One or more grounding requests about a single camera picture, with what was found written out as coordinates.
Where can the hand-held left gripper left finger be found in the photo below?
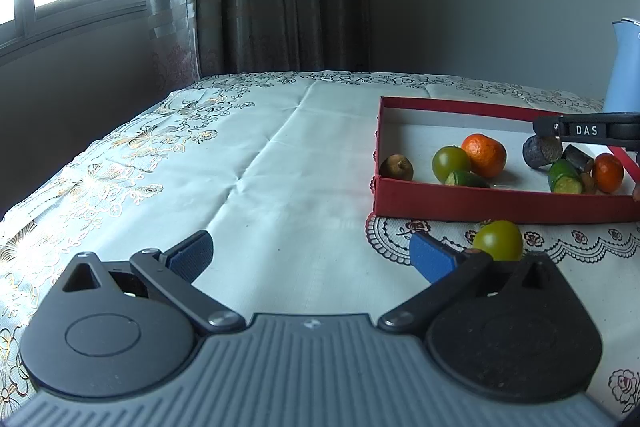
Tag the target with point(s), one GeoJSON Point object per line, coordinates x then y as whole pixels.
{"type": "Point", "coordinates": [192, 254]}

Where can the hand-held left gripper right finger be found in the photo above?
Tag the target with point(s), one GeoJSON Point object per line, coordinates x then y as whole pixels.
{"type": "Point", "coordinates": [430, 257]}

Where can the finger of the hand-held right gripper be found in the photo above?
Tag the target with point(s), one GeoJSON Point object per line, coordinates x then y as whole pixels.
{"type": "Point", "coordinates": [585, 129]}

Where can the dark purple sugarcane piece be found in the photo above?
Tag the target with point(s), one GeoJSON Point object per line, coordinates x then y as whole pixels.
{"type": "Point", "coordinates": [541, 153]}
{"type": "Point", "coordinates": [578, 158]}

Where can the red cardboard box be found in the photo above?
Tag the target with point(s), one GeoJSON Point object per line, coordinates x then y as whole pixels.
{"type": "Point", "coordinates": [475, 204]}

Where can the green tangerine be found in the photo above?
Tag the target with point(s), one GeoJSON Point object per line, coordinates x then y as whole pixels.
{"type": "Point", "coordinates": [499, 240]}
{"type": "Point", "coordinates": [449, 162]}

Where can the green cucumber piece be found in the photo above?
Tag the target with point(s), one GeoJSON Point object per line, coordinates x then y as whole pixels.
{"type": "Point", "coordinates": [467, 180]}
{"type": "Point", "coordinates": [564, 177]}

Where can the small orange tangerine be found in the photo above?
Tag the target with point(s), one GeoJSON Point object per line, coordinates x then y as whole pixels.
{"type": "Point", "coordinates": [608, 173]}

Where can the small brown fruit piece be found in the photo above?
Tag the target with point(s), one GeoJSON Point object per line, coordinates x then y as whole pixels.
{"type": "Point", "coordinates": [588, 183]}

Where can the light blue kettle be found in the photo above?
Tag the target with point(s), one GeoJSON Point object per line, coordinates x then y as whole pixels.
{"type": "Point", "coordinates": [624, 67]}

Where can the brown round fruit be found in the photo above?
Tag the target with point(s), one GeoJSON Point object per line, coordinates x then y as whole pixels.
{"type": "Point", "coordinates": [396, 167]}

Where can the large orange tangerine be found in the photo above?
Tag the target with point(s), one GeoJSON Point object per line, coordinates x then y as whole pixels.
{"type": "Point", "coordinates": [484, 154]}

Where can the floral embroidered tablecloth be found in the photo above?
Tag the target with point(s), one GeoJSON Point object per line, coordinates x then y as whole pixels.
{"type": "Point", "coordinates": [250, 167]}

